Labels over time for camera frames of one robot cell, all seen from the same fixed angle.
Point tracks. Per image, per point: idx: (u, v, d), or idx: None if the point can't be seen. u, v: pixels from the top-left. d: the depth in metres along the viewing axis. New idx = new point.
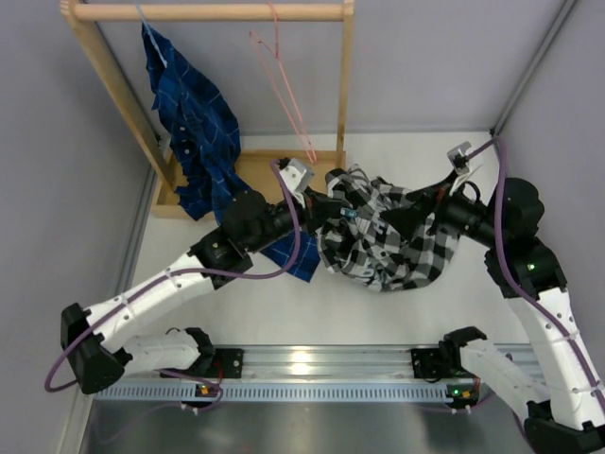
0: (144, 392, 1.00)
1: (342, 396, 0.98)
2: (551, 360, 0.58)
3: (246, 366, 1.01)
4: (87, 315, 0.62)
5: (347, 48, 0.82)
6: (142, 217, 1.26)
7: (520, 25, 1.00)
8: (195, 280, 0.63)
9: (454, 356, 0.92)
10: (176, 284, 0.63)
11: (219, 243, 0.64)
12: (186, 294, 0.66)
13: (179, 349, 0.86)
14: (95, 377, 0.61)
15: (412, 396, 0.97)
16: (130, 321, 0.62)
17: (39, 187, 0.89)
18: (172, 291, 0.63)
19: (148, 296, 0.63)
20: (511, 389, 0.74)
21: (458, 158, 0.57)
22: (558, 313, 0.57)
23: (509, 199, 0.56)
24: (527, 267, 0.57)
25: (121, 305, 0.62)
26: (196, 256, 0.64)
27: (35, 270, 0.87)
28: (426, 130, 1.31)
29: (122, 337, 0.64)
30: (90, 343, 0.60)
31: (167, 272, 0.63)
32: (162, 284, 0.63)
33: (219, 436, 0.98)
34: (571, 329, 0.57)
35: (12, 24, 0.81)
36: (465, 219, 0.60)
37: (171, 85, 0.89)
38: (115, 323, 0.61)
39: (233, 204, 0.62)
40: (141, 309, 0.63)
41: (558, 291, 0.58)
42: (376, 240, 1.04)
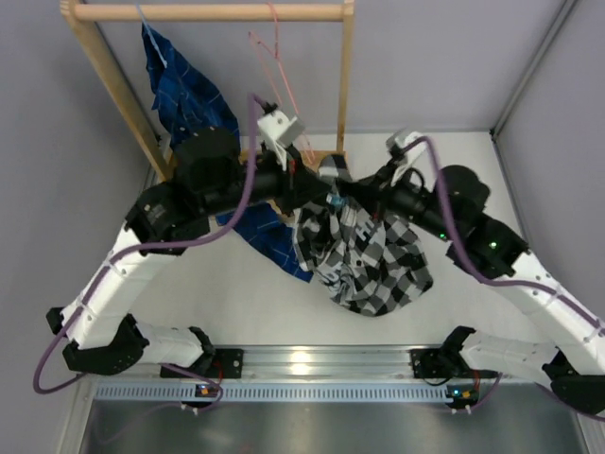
0: (144, 392, 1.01)
1: (342, 396, 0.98)
2: (554, 320, 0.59)
3: (246, 366, 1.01)
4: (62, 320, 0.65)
5: (347, 48, 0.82)
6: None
7: (519, 25, 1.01)
8: (135, 263, 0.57)
9: (457, 361, 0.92)
10: (119, 272, 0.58)
11: (151, 205, 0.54)
12: (143, 274, 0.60)
13: (186, 344, 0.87)
14: (120, 356, 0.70)
15: (413, 396, 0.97)
16: (93, 322, 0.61)
17: (39, 185, 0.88)
18: (118, 282, 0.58)
19: (99, 293, 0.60)
20: (522, 362, 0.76)
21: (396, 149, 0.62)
22: (537, 276, 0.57)
23: (456, 192, 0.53)
24: (489, 247, 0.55)
25: (80, 307, 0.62)
26: (132, 231, 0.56)
27: (34, 269, 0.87)
28: (426, 130, 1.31)
29: (101, 331, 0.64)
30: (70, 350, 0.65)
31: (108, 263, 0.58)
32: (107, 276, 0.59)
33: (218, 437, 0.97)
34: (554, 285, 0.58)
35: (12, 23, 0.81)
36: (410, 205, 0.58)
37: (171, 85, 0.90)
38: (82, 326, 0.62)
39: (192, 139, 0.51)
40: (98, 307, 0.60)
41: (527, 256, 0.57)
42: (356, 246, 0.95)
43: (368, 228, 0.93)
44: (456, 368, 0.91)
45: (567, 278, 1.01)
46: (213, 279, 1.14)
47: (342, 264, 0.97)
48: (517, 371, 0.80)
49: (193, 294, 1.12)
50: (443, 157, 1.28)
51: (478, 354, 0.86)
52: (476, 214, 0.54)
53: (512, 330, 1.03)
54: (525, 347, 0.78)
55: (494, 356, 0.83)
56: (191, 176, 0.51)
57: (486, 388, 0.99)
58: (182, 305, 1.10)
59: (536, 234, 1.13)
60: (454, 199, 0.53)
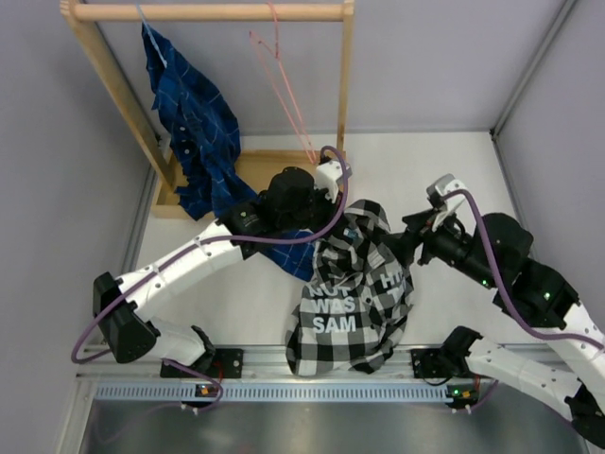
0: (144, 392, 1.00)
1: (342, 396, 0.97)
2: (597, 375, 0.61)
3: (246, 366, 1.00)
4: (119, 284, 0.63)
5: (347, 47, 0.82)
6: (142, 217, 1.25)
7: (518, 25, 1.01)
8: (224, 249, 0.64)
9: (459, 361, 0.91)
10: (206, 253, 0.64)
11: (247, 214, 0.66)
12: (216, 264, 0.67)
13: (189, 340, 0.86)
14: (134, 344, 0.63)
15: (413, 396, 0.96)
16: (163, 288, 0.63)
17: (40, 186, 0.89)
18: (201, 260, 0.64)
19: (180, 265, 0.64)
20: (541, 387, 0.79)
21: (436, 195, 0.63)
22: (586, 329, 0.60)
23: (498, 242, 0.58)
24: (542, 295, 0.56)
25: (152, 272, 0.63)
26: (225, 225, 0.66)
27: (34, 270, 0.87)
28: (426, 130, 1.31)
29: (153, 305, 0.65)
30: (124, 310, 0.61)
31: (198, 242, 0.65)
32: (192, 253, 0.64)
33: (219, 436, 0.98)
34: (600, 340, 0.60)
35: (11, 23, 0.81)
36: (452, 251, 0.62)
37: (171, 85, 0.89)
38: (148, 289, 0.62)
39: (284, 175, 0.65)
40: (173, 277, 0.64)
41: (577, 307, 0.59)
42: (373, 287, 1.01)
43: (393, 281, 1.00)
44: (456, 368, 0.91)
45: (566, 277, 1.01)
46: (213, 279, 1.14)
47: (350, 298, 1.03)
48: (527, 389, 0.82)
49: (193, 294, 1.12)
50: (443, 156, 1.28)
51: (489, 365, 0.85)
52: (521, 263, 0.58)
53: (512, 331, 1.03)
54: (542, 370, 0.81)
55: (508, 371, 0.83)
56: (281, 198, 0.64)
57: (486, 388, 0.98)
58: (182, 304, 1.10)
59: (537, 233, 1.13)
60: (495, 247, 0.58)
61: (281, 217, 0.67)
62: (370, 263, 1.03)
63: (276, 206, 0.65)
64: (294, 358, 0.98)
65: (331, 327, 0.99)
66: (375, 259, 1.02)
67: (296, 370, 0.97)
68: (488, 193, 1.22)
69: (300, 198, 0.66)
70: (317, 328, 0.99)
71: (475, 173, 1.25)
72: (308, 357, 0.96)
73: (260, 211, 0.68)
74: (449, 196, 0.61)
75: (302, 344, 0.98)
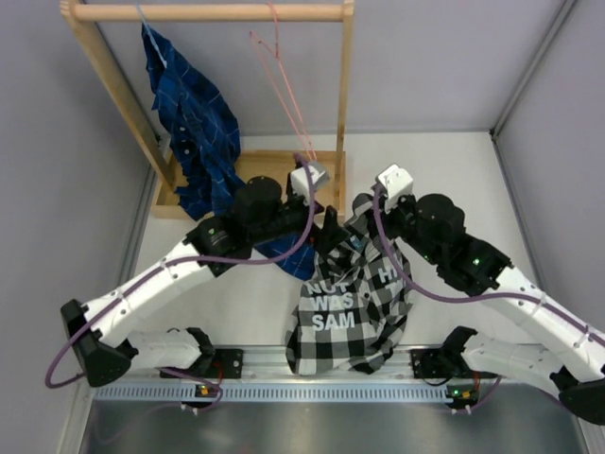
0: (144, 392, 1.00)
1: (342, 396, 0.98)
2: (544, 330, 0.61)
3: (246, 366, 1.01)
4: (85, 312, 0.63)
5: (347, 47, 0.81)
6: (142, 217, 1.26)
7: (518, 26, 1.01)
8: (191, 269, 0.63)
9: (458, 361, 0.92)
10: (171, 274, 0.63)
11: (216, 230, 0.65)
12: (184, 284, 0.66)
13: (182, 346, 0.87)
14: (104, 371, 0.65)
15: (413, 396, 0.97)
16: (128, 315, 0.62)
17: (39, 185, 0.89)
18: (167, 283, 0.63)
19: (145, 289, 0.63)
20: (528, 369, 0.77)
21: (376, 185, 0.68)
22: (522, 287, 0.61)
23: (433, 217, 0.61)
24: (474, 263, 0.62)
25: (117, 299, 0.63)
26: (192, 244, 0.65)
27: (34, 270, 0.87)
28: (426, 130, 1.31)
29: (122, 331, 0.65)
30: (89, 340, 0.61)
31: (163, 264, 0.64)
32: (157, 275, 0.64)
33: (218, 437, 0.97)
34: (539, 294, 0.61)
35: (11, 23, 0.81)
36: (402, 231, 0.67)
37: (171, 85, 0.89)
38: (113, 317, 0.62)
39: (248, 186, 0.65)
40: (138, 303, 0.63)
41: (509, 270, 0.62)
42: (371, 281, 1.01)
43: (389, 275, 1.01)
44: (456, 368, 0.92)
45: (566, 277, 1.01)
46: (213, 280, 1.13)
47: (349, 293, 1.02)
48: (521, 376, 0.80)
49: (193, 295, 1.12)
50: (443, 156, 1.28)
51: (481, 357, 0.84)
52: (456, 234, 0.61)
53: (512, 332, 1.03)
54: (530, 352, 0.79)
55: (499, 359, 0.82)
56: (247, 212, 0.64)
57: (486, 388, 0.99)
58: (181, 304, 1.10)
59: (537, 234, 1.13)
60: (432, 222, 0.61)
61: (251, 231, 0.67)
62: (366, 257, 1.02)
63: (244, 220, 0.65)
64: (294, 358, 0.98)
65: (331, 324, 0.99)
66: (371, 253, 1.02)
67: (296, 369, 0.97)
68: (488, 192, 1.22)
69: (267, 209, 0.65)
70: (316, 325, 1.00)
71: (475, 173, 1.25)
72: (309, 355, 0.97)
73: (231, 224, 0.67)
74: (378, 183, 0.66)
75: (302, 343, 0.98)
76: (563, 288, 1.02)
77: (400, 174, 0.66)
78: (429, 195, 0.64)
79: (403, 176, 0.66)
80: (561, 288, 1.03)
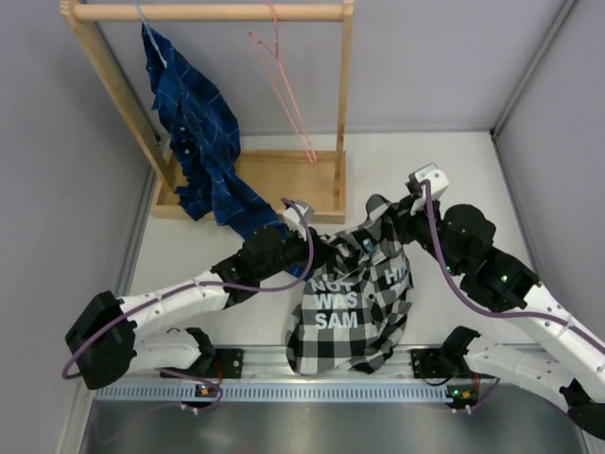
0: (144, 392, 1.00)
1: (342, 396, 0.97)
2: (566, 351, 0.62)
3: (246, 366, 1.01)
4: (121, 304, 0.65)
5: (347, 47, 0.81)
6: (142, 219, 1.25)
7: (518, 25, 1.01)
8: (217, 292, 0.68)
9: (458, 361, 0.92)
10: (201, 292, 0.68)
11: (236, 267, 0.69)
12: (205, 305, 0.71)
13: (181, 348, 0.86)
14: (109, 368, 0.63)
15: (413, 396, 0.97)
16: (161, 316, 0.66)
17: (39, 185, 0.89)
18: (197, 299, 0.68)
19: (179, 298, 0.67)
20: (536, 379, 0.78)
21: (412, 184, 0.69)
22: (548, 307, 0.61)
23: (463, 230, 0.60)
24: (500, 279, 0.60)
25: (154, 300, 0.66)
26: (217, 274, 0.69)
27: (34, 269, 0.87)
28: (426, 130, 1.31)
29: (144, 330, 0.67)
30: (123, 330, 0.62)
31: (196, 281, 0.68)
32: (189, 289, 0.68)
33: (219, 437, 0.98)
34: (565, 316, 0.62)
35: (12, 23, 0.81)
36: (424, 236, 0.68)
37: (171, 85, 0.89)
38: (148, 314, 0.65)
39: (254, 235, 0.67)
40: (171, 307, 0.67)
41: (537, 287, 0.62)
42: (377, 282, 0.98)
43: (396, 277, 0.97)
44: (456, 368, 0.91)
45: (566, 278, 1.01)
46: None
47: (354, 293, 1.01)
48: (525, 383, 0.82)
49: None
50: (443, 157, 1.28)
51: (486, 361, 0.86)
52: (485, 249, 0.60)
53: (513, 332, 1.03)
54: (538, 363, 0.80)
55: (504, 365, 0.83)
56: (252, 259, 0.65)
57: (486, 388, 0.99)
58: None
59: (537, 233, 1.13)
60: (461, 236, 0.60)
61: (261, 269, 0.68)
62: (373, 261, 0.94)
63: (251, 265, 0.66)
64: (294, 357, 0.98)
65: (334, 323, 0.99)
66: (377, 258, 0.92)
67: (296, 369, 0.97)
68: (488, 193, 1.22)
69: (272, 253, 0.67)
70: (319, 325, 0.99)
71: (475, 173, 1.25)
72: (309, 355, 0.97)
73: None
74: (416, 183, 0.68)
75: (302, 342, 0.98)
76: (563, 288, 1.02)
77: (438, 176, 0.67)
78: (458, 205, 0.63)
79: (441, 178, 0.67)
80: (561, 288, 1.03)
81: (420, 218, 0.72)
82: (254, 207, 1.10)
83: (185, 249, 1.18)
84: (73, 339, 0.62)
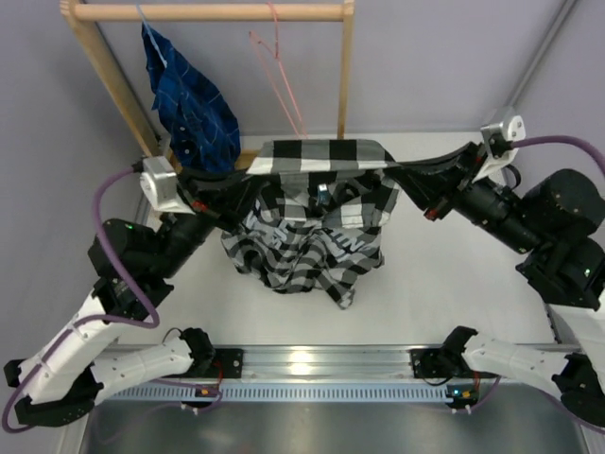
0: (144, 392, 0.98)
1: (342, 396, 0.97)
2: None
3: (246, 366, 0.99)
4: (18, 375, 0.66)
5: (347, 48, 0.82)
6: (131, 218, 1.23)
7: (518, 25, 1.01)
8: (98, 328, 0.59)
9: (458, 361, 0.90)
10: (80, 335, 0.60)
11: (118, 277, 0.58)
12: (103, 338, 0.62)
13: (168, 359, 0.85)
14: (59, 417, 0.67)
15: (412, 396, 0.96)
16: (49, 378, 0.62)
17: (39, 185, 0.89)
18: (79, 343, 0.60)
19: (60, 352, 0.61)
20: (529, 370, 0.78)
21: (496, 144, 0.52)
22: None
23: (576, 210, 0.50)
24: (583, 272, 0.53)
25: (39, 364, 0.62)
26: (98, 299, 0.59)
27: (34, 269, 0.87)
28: (426, 130, 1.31)
29: (59, 388, 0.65)
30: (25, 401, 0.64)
31: (71, 325, 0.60)
32: (69, 337, 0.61)
33: (219, 437, 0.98)
34: None
35: (13, 23, 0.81)
36: (490, 209, 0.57)
37: (171, 85, 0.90)
38: (37, 382, 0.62)
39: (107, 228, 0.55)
40: (57, 365, 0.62)
41: None
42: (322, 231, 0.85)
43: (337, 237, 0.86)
44: (456, 368, 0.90)
45: None
46: (210, 280, 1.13)
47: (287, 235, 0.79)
48: (521, 377, 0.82)
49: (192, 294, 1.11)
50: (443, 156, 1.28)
51: (482, 357, 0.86)
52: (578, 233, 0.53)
53: (513, 332, 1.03)
54: (531, 355, 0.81)
55: (500, 360, 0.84)
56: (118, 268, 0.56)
57: (486, 388, 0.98)
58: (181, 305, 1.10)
59: None
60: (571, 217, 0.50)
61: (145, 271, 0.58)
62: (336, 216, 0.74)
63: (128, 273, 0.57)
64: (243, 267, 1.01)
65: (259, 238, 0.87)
66: (351, 220, 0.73)
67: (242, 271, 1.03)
68: None
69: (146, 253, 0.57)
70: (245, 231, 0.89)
71: None
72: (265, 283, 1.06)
73: None
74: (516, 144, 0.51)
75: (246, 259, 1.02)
76: None
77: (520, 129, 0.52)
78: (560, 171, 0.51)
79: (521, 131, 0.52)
80: None
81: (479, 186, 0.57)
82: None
83: None
84: None
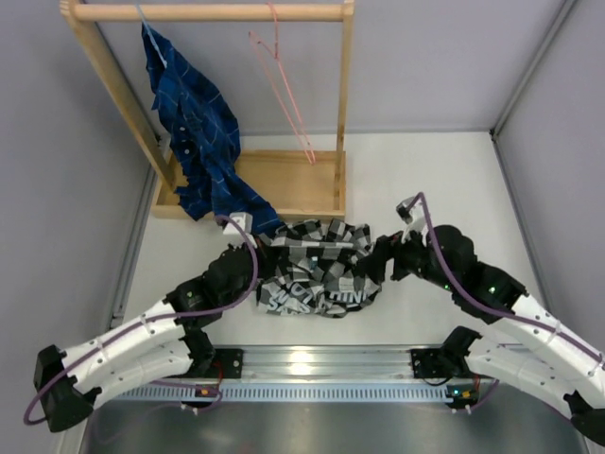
0: (144, 392, 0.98)
1: (342, 396, 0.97)
2: (559, 357, 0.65)
3: (246, 366, 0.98)
4: (63, 357, 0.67)
5: (347, 48, 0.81)
6: (132, 222, 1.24)
7: (517, 25, 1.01)
8: (166, 327, 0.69)
9: (458, 362, 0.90)
10: (149, 330, 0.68)
11: (192, 293, 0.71)
12: (160, 340, 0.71)
13: (165, 361, 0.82)
14: (63, 418, 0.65)
15: (413, 396, 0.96)
16: (103, 363, 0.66)
17: (39, 186, 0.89)
18: (144, 338, 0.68)
19: (122, 341, 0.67)
20: (540, 385, 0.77)
21: (402, 210, 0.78)
22: (536, 315, 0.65)
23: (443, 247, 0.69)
24: (489, 290, 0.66)
25: (96, 348, 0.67)
26: (169, 305, 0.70)
27: (34, 270, 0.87)
28: (426, 130, 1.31)
29: (95, 379, 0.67)
30: (63, 385, 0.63)
31: (142, 320, 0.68)
32: (136, 330, 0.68)
33: (219, 437, 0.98)
34: (553, 323, 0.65)
35: (12, 23, 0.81)
36: (416, 261, 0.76)
37: (171, 85, 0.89)
38: (89, 365, 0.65)
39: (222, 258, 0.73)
40: (114, 353, 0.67)
41: (525, 297, 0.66)
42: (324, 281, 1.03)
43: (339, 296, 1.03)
44: (457, 369, 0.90)
45: (566, 277, 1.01)
46: None
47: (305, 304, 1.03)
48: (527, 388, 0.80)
49: None
50: (443, 156, 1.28)
51: (489, 364, 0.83)
52: (466, 261, 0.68)
53: None
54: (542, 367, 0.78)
55: (508, 370, 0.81)
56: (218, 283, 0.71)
57: (486, 388, 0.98)
58: None
59: (537, 234, 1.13)
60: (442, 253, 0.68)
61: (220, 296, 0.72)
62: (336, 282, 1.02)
63: (216, 289, 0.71)
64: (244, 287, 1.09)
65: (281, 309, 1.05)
66: (344, 285, 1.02)
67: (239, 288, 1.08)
68: (487, 193, 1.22)
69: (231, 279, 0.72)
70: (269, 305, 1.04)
71: (475, 173, 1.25)
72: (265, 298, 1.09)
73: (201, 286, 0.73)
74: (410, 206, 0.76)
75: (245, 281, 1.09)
76: (563, 288, 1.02)
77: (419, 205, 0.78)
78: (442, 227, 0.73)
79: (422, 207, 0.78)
80: (560, 288, 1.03)
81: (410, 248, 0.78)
82: (254, 205, 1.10)
83: (184, 248, 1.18)
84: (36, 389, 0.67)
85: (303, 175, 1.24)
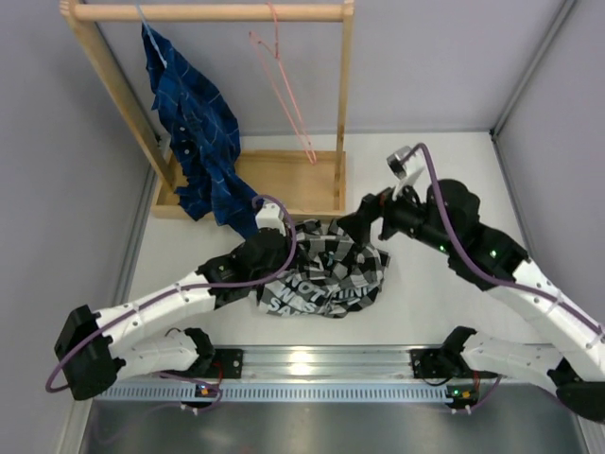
0: (143, 392, 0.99)
1: (342, 396, 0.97)
2: (556, 327, 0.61)
3: (246, 366, 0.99)
4: (97, 318, 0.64)
5: (346, 48, 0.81)
6: (133, 222, 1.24)
7: (517, 25, 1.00)
8: (201, 296, 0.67)
9: (458, 362, 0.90)
10: (184, 298, 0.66)
11: (225, 267, 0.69)
12: (189, 310, 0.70)
13: (178, 350, 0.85)
14: (89, 384, 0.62)
15: (412, 396, 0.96)
16: (139, 327, 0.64)
17: (39, 186, 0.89)
18: (180, 305, 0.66)
19: (156, 307, 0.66)
20: (527, 365, 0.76)
21: (395, 162, 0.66)
22: (538, 283, 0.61)
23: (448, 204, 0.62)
24: (490, 254, 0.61)
25: (131, 311, 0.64)
26: (202, 275, 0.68)
27: (33, 269, 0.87)
28: (426, 130, 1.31)
29: (126, 343, 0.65)
30: (98, 344, 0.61)
31: (177, 287, 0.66)
32: (172, 296, 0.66)
33: (219, 437, 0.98)
34: (555, 291, 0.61)
35: (11, 23, 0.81)
36: (410, 221, 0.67)
37: (171, 85, 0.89)
38: (126, 327, 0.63)
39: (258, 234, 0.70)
40: (149, 318, 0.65)
41: (527, 264, 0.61)
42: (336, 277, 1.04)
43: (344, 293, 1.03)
44: (456, 369, 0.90)
45: (566, 277, 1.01)
46: None
47: (312, 304, 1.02)
48: (521, 375, 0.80)
49: None
50: (442, 156, 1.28)
51: (479, 355, 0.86)
52: (469, 220, 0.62)
53: (512, 332, 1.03)
54: (529, 352, 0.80)
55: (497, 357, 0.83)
56: (252, 258, 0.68)
57: (486, 388, 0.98)
58: None
59: (537, 233, 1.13)
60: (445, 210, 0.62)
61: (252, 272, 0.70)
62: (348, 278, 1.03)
63: (250, 264, 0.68)
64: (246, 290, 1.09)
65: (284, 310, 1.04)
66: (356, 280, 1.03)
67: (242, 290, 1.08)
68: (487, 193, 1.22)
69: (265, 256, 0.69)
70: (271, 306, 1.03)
71: (475, 173, 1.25)
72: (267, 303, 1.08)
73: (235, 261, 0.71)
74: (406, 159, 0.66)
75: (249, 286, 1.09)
76: (563, 288, 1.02)
77: (416, 156, 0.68)
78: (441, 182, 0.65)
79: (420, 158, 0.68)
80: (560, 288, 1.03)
81: (400, 205, 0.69)
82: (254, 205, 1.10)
83: (184, 247, 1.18)
84: (60, 353, 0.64)
85: (303, 175, 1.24)
